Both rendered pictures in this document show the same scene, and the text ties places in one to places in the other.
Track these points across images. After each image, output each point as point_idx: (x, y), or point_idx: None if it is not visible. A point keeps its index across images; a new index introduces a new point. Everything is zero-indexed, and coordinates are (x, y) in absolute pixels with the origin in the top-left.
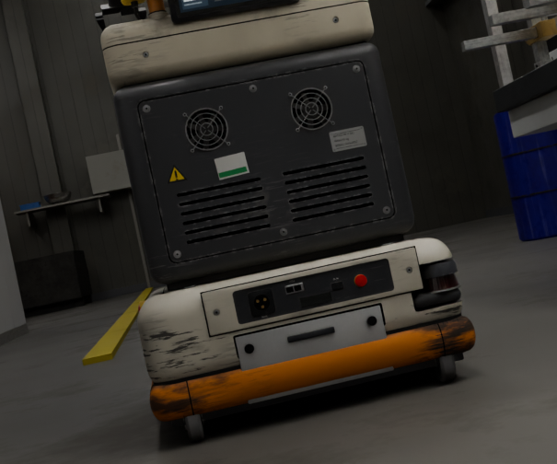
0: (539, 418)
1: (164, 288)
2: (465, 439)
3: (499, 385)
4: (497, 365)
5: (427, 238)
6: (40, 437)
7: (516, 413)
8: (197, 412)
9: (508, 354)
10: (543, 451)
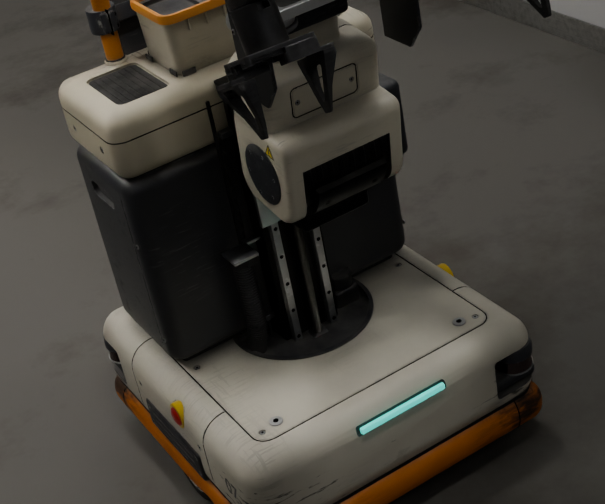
0: (80, 329)
1: (485, 313)
2: (122, 305)
3: (110, 392)
4: (116, 448)
5: (116, 310)
6: None
7: (94, 337)
8: None
9: (108, 481)
10: (79, 291)
